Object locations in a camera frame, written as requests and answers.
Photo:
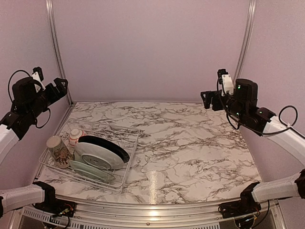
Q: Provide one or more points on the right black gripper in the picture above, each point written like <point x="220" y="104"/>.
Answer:
<point x="208" y="101"/>

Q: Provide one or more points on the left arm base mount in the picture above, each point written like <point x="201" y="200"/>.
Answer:
<point x="52" y="204"/>

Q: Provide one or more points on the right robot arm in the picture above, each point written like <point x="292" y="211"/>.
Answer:
<point x="239" y="101"/>

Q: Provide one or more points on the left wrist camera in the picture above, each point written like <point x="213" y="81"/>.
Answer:
<point x="38" y="76"/>

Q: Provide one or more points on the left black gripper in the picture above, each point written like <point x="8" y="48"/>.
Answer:
<point x="55" y="96"/>

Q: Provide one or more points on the front aluminium rail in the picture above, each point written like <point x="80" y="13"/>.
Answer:
<point x="89" y="214"/>

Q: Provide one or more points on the patterned beige tall cup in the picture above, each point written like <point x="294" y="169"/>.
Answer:
<point x="59" y="152"/>

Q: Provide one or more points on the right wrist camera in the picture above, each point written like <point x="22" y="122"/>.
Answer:
<point x="226" y="82"/>

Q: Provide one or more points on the white wire dish rack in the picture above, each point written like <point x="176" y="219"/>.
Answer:
<point x="125" y="137"/>

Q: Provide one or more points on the white red small bowl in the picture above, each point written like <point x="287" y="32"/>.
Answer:
<point x="74" y="136"/>

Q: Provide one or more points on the aluminium frame post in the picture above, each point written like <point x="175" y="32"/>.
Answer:
<point x="54" y="38"/>
<point x="247" y="38"/>

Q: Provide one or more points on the right aluminium frame post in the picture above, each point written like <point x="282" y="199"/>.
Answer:
<point x="247" y="38"/>

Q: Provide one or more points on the left aluminium frame post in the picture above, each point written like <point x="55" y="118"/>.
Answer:
<point x="54" y="38"/>

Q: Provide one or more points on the large white plate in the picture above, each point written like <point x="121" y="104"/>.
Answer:
<point x="98" y="156"/>

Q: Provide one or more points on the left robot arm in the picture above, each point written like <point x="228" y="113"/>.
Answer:
<point x="32" y="100"/>

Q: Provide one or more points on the pale green plate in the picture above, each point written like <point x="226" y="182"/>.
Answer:
<point x="91" y="172"/>

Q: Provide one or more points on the black red plate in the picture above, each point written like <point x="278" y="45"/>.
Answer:
<point x="106" y="144"/>

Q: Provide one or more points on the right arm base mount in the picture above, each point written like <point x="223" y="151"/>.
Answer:
<point x="245" y="205"/>

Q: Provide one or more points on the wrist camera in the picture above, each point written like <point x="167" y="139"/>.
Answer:
<point x="226" y="82"/>
<point x="38" y="76"/>

